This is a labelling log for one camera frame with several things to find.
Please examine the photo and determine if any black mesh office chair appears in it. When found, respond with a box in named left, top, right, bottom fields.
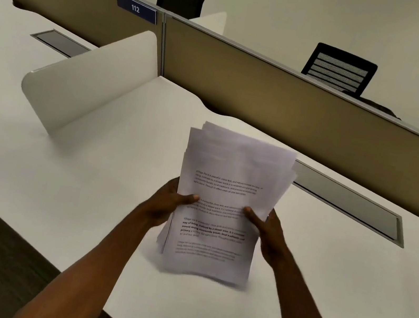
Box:
left=298, top=40, right=381, bottom=100

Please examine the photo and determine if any person's right hand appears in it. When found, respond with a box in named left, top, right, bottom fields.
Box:
left=235, top=204, right=297, bottom=274

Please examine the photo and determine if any stack of printed white papers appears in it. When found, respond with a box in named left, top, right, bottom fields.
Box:
left=150, top=116, right=303, bottom=296

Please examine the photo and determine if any person's left forearm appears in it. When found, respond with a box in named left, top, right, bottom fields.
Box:
left=12, top=192, right=153, bottom=318

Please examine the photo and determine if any blue number sign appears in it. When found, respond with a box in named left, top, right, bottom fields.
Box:
left=112, top=0, right=160, bottom=26

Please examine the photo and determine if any grey desk cable hatch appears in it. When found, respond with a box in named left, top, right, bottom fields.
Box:
left=27, top=26, right=94, bottom=62
left=283, top=159, right=416, bottom=248

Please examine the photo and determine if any white curved desk divider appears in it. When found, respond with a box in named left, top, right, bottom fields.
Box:
left=14, top=11, right=167, bottom=152
left=187, top=6, right=228, bottom=38

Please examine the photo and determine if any person's left hand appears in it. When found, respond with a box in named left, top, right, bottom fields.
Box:
left=137, top=173, right=203, bottom=237

